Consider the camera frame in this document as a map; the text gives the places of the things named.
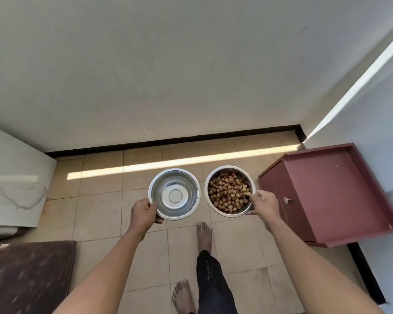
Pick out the person's left hand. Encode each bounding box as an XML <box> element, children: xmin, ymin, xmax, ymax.
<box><xmin>128</xmin><ymin>198</ymin><xmax>165</xmax><ymax>241</ymax></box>

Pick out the person's right hand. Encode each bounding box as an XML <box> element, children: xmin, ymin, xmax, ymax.
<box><xmin>245</xmin><ymin>190</ymin><xmax>282</xmax><ymax>231</ymax></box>

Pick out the person's left forearm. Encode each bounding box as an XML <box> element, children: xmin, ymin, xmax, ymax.
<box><xmin>52</xmin><ymin>227</ymin><xmax>148</xmax><ymax>314</ymax></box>

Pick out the person's right forearm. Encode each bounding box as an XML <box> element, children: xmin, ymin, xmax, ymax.
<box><xmin>265</xmin><ymin>215</ymin><xmax>386</xmax><ymax>314</ymax></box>

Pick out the person's right foot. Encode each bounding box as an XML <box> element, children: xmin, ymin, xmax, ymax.
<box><xmin>196</xmin><ymin>221</ymin><xmax>214</xmax><ymax>256</ymax></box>

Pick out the person's foot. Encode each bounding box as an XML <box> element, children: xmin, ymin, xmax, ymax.
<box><xmin>172</xmin><ymin>280</ymin><xmax>196</xmax><ymax>314</ymax></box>
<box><xmin>196</xmin><ymin>221</ymin><xmax>214</xmax><ymax>256</ymax></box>

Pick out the person's left foot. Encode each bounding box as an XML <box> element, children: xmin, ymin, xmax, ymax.
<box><xmin>172</xmin><ymin>280</ymin><xmax>196</xmax><ymax>314</ymax></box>

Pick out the person's right leg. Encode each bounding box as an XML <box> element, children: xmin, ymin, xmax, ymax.
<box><xmin>196</xmin><ymin>250</ymin><xmax>238</xmax><ymax>314</ymax></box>

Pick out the maroon wooden cabinet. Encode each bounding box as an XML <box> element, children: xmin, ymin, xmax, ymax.
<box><xmin>258</xmin><ymin>143</ymin><xmax>393</xmax><ymax>248</ymax></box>

